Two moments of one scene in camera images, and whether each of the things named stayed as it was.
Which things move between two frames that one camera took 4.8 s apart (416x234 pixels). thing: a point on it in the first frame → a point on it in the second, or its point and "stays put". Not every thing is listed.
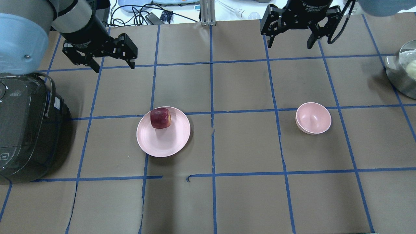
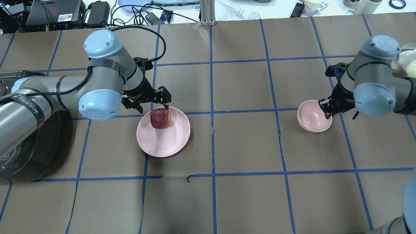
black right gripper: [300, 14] → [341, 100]
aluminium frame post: [207, 11] stays put
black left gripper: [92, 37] → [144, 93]
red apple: [160, 118] stays put
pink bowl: [313, 118] stays put
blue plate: [134, 6] stays put
